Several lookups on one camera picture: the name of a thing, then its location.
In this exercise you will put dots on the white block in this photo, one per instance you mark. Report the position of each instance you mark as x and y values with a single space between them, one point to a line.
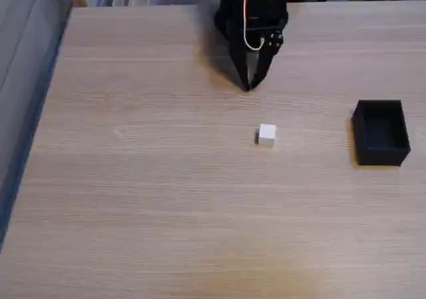
267 134

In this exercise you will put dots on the black open box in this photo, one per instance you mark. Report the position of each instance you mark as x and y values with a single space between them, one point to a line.
382 152

